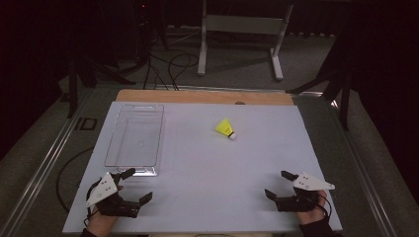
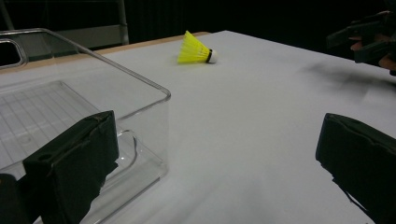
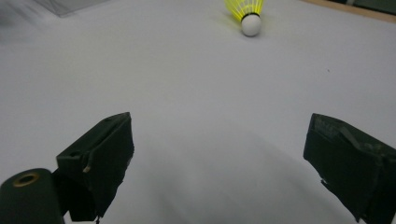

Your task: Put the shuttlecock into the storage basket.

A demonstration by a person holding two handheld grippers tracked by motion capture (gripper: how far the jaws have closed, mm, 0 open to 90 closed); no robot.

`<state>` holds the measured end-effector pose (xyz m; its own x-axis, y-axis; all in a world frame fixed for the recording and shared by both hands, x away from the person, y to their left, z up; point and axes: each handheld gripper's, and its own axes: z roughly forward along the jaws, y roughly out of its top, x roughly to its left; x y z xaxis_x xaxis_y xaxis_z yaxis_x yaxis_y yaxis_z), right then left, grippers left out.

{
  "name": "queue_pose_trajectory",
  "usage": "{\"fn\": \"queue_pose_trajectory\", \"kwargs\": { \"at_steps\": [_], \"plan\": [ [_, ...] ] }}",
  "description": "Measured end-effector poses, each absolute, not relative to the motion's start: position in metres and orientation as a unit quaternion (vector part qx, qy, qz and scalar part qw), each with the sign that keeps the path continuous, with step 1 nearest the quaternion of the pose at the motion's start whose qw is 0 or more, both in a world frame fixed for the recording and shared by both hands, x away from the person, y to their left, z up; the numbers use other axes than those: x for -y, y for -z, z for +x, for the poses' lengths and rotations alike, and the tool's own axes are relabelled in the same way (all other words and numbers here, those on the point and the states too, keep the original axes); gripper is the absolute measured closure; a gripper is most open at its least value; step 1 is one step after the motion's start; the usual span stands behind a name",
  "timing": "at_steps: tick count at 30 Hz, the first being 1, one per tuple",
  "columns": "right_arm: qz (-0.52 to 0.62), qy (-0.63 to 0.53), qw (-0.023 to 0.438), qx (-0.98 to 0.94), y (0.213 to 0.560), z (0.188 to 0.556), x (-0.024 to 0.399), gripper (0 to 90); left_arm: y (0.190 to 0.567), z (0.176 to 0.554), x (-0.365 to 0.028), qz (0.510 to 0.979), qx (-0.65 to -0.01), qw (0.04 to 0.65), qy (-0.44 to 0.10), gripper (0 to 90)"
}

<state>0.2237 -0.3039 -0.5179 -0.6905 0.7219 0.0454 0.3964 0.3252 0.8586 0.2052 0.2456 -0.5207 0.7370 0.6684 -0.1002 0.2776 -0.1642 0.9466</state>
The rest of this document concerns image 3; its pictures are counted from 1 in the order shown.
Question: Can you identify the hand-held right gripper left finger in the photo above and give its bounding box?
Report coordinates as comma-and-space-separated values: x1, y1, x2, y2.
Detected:
51, 111, 135, 222

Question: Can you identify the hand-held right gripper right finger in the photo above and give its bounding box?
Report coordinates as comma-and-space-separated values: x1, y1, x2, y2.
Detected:
303, 113, 396, 224

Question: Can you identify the yellow shuttlecock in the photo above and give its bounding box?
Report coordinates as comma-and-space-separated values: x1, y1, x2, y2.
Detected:
223, 0, 265, 37

